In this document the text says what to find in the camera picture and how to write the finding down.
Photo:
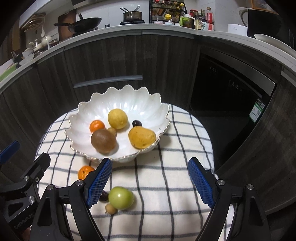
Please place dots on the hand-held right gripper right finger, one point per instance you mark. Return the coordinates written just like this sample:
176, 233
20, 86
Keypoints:
201, 183

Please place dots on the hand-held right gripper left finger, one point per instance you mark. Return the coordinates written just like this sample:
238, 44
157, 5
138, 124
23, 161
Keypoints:
99, 183

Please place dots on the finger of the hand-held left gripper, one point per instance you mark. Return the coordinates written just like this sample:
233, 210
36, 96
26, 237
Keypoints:
9, 151
38, 165

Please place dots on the dark purple grape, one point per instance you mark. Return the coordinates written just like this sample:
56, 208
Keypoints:
136, 122
104, 195

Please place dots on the orange tangerine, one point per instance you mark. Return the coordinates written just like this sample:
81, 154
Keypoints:
97, 125
84, 172

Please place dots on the green apple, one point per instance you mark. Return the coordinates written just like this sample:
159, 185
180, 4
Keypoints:
121, 198

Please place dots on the tan longan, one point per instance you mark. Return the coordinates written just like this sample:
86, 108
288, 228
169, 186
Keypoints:
112, 131
111, 208

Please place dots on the brown kiwi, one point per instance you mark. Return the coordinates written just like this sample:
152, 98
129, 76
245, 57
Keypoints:
103, 141

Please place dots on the yellow mango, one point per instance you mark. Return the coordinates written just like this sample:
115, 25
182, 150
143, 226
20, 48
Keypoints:
141, 138

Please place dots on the yellow lemon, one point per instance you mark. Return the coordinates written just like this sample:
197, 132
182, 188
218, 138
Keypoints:
118, 118

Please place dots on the white scalloped bowl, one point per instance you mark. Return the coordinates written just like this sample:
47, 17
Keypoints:
143, 104

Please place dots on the black checked white tablecloth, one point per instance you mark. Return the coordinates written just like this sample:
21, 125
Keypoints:
150, 185

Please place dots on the green plastic basin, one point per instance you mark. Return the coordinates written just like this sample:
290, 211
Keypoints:
8, 71

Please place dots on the black built-in dishwasher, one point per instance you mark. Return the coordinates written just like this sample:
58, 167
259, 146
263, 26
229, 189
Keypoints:
219, 92

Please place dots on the black knife block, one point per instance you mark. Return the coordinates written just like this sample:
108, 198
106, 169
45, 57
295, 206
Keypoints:
16, 58

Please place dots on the white teapot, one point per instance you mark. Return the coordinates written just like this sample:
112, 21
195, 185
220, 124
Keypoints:
47, 39

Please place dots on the white hanging spoon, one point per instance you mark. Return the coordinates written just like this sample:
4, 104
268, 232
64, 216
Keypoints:
43, 32

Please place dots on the dark wood base cabinets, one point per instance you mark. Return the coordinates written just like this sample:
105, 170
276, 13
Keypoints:
104, 53

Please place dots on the brown cutting board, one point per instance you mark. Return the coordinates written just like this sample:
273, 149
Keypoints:
64, 20

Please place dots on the black gas stove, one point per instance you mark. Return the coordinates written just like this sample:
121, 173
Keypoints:
89, 29

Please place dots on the black wok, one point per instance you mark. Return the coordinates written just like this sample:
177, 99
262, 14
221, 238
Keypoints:
85, 24

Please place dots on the white square box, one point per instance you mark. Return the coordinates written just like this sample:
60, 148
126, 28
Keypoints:
237, 29

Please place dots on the white plate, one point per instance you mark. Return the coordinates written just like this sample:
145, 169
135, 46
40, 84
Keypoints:
268, 39

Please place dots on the group of condiment bottles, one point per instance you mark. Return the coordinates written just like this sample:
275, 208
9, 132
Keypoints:
203, 20

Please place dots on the black induction cooker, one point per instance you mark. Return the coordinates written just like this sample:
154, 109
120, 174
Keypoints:
132, 22

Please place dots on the yellow lid jar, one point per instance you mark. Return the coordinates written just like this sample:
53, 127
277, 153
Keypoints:
168, 17

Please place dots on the steel saucepan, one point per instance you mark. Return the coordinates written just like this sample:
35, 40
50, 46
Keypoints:
132, 15

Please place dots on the black microwave oven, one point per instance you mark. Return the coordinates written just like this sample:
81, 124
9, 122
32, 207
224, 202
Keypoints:
261, 23

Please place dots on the white electric kettle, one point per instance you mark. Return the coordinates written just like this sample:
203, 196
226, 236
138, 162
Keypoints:
241, 16

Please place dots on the wooden glass door cabinet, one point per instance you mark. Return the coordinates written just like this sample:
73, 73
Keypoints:
259, 3

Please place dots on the wooden wall rack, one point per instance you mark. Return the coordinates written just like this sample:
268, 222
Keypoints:
32, 22

